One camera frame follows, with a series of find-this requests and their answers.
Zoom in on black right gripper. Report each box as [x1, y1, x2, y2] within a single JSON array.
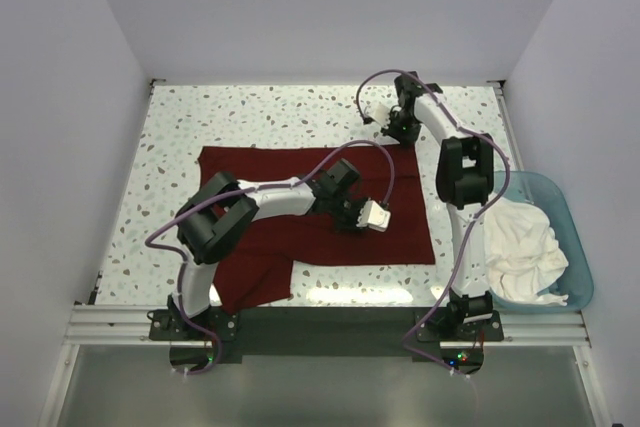
[[381, 110, 422, 147]]

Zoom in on dark red t-shirt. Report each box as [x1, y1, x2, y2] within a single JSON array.
[[213, 145, 435, 313]]

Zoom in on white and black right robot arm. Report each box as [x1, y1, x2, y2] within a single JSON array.
[[381, 72, 494, 340]]

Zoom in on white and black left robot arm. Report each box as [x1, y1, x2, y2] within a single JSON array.
[[168, 159, 388, 339]]

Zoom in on white crumpled t-shirt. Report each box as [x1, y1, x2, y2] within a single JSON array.
[[484, 198, 569, 307]]

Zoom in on translucent blue plastic basket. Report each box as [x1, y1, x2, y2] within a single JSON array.
[[491, 171, 594, 314]]

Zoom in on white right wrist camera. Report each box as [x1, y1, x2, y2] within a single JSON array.
[[363, 104, 392, 128]]

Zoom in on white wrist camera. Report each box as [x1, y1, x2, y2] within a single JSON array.
[[363, 104, 392, 128], [357, 199, 391, 232]]

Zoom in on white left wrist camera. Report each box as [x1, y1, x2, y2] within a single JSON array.
[[357, 199, 391, 232]]

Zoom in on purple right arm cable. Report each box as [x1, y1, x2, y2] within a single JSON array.
[[355, 68, 513, 366]]

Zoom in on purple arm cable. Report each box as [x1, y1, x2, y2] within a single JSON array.
[[144, 140, 396, 376], [355, 68, 513, 366]]

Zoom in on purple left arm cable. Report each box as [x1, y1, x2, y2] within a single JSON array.
[[144, 140, 396, 376]]

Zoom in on aluminium extrusion rail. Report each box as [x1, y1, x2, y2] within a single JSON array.
[[39, 305, 613, 426]]

